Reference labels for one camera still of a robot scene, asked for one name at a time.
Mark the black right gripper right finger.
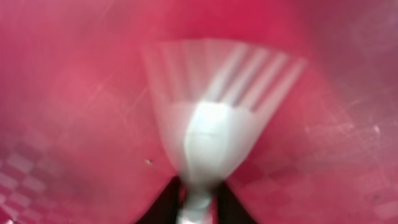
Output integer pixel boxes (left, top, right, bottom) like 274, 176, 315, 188
216, 182, 257, 224

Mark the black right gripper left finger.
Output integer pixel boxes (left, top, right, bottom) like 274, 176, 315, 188
135, 176, 182, 224

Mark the red plastic tray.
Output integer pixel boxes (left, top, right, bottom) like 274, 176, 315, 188
1, 0, 397, 223

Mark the white plastic fork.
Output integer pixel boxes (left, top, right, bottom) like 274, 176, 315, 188
142, 38, 308, 223

